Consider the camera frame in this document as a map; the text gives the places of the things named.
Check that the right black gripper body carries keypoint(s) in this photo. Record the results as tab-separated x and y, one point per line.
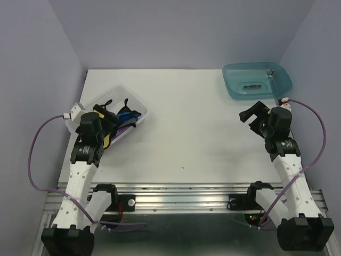
267	130

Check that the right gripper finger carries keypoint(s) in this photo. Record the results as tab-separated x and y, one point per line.
256	126
258	109

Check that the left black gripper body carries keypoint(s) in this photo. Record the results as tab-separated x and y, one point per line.
107	126

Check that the purple and grey towel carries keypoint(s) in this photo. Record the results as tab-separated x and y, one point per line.
121	132

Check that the blue and black towel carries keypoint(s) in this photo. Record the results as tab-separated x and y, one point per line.
127	116

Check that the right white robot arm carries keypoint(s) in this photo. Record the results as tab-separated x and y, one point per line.
299	222

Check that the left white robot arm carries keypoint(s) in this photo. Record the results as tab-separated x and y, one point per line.
72	231

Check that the yellow towel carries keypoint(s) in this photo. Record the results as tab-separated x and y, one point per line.
106	138

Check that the teal plastic tub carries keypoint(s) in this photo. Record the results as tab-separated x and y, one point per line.
256	80

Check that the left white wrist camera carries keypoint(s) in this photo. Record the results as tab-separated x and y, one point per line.
76	112

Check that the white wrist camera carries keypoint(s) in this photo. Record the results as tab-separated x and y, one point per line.
284	103
76	112

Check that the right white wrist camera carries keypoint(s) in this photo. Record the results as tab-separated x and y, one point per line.
284	103

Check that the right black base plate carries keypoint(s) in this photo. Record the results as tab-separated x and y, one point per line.
239	202

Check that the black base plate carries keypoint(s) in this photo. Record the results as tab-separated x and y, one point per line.
239	202
122	203

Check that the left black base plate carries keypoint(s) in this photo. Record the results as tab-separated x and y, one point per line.
122	203

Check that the aluminium mounting rail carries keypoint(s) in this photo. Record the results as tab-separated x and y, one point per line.
181	198

